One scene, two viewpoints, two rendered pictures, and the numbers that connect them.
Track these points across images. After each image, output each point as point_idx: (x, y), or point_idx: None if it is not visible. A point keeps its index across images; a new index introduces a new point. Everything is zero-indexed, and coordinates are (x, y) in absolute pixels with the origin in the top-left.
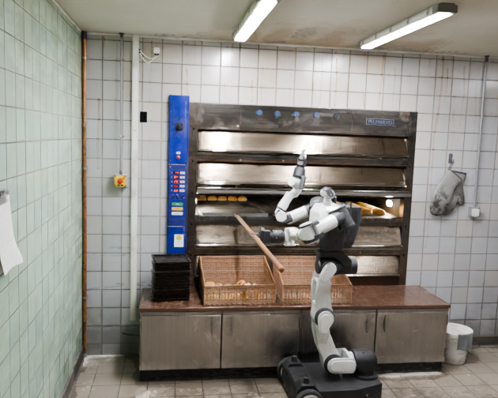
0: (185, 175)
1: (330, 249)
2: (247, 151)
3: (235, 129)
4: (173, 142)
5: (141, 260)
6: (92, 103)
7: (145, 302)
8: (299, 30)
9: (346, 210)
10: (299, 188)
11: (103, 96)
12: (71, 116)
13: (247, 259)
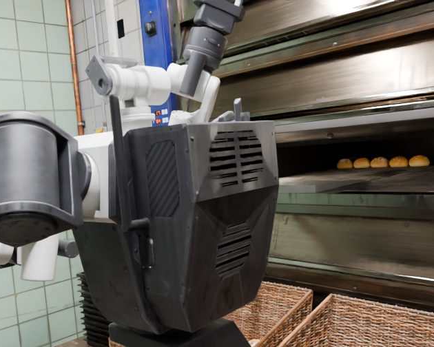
0: (168, 116)
1: (119, 321)
2: (247, 41)
3: (231, 0)
4: (149, 59)
5: None
6: (78, 29)
7: (76, 342)
8: None
9: (3, 137)
10: (182, 93)
11: (85, 14)
12: None
13: (277, 292)
